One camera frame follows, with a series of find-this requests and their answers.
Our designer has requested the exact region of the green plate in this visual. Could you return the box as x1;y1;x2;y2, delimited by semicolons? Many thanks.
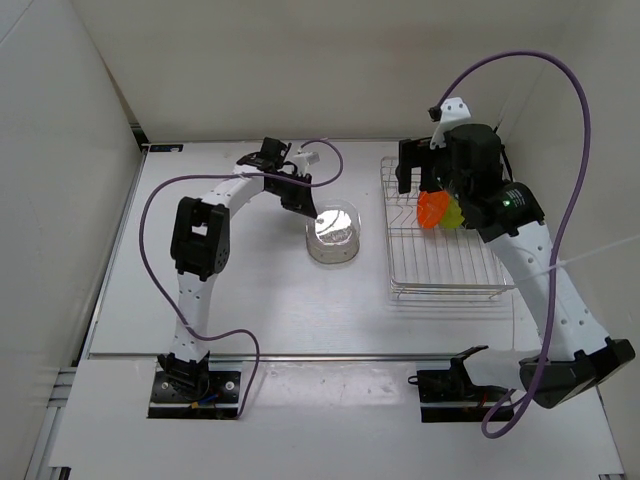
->
438;198;465;229

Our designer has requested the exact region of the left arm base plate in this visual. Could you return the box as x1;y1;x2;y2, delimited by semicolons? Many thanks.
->
147;364;241;420

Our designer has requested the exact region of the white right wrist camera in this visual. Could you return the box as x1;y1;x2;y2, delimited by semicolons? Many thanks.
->
429;97;472;150

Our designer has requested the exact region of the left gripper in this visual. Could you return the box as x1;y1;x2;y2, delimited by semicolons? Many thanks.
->
267;171;318;218

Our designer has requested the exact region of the clear glass plate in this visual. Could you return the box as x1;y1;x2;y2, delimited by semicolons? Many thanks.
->
306;199;361;247
306;237;360;265

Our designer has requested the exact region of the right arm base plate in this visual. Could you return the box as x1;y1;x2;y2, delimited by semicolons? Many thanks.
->
407;346;507;423

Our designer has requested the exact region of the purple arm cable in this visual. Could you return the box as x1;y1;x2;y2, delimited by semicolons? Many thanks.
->
138;138;344;419
437;48;592;440

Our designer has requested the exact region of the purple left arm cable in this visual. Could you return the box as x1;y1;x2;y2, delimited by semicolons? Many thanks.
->
138;138;344;419

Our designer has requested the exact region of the blue label sticker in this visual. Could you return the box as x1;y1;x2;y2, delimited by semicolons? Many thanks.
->
149;144;183;153

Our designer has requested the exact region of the white zip tie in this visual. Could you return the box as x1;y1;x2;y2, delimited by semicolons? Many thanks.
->
522;234;640;281

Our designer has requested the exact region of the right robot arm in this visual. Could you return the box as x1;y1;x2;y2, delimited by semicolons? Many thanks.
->
395;124;636;409

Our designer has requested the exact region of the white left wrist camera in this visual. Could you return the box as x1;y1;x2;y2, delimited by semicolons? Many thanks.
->
291;149;320;176

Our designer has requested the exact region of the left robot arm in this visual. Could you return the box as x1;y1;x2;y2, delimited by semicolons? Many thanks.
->
159;137;319;400

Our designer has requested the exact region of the wire dish rack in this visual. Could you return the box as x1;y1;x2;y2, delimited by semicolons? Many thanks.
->
380;156;515;302

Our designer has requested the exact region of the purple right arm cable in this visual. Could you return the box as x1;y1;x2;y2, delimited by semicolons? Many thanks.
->
437;48;592;440

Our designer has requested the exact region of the orange plate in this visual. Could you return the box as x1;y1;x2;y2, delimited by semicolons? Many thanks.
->
416;191;450;229

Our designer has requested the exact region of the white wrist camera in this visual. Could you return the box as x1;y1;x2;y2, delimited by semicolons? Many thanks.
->
291;149;320;176
429;97;472;150

